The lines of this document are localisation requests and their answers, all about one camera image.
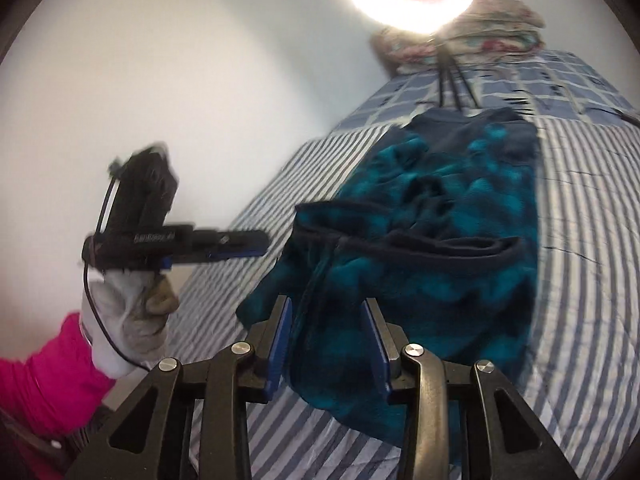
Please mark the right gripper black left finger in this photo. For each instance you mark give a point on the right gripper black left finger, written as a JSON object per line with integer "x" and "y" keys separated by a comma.
{"x": 187, "y": 421}

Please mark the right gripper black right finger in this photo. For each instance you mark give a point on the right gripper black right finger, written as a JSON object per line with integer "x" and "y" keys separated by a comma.
{"x": 470, "y": 409}

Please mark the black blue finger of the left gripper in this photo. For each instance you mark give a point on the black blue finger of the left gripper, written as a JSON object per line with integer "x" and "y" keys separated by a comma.
{"x": 235, "y": 244}

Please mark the teal plaid fleece jacket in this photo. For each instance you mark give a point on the teal plaid fleece jacket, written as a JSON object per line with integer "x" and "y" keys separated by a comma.
{"x": 438, "y": 224}

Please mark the pink sleeve left forearm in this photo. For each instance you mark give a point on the pink sleeve left forearm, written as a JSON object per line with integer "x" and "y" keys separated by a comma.
{"x": 56, "y": 391}

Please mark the left hand in grey glove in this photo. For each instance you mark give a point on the left hand in grey glove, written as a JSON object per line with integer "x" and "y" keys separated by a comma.
{"x": 124, "y": 318}

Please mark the blue white striped quilt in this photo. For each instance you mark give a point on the blue white striped quilt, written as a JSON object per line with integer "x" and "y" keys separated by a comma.
{"x": 582, "y": 365}

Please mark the blue checked bed sheet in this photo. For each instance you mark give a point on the blue checked bed sheet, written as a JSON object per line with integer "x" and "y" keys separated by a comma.
{"x": 554, "y": 84}

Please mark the floral folded blanket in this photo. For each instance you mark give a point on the floral folded blanket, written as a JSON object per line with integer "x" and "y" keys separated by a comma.
{"x": 490, "y": 31}

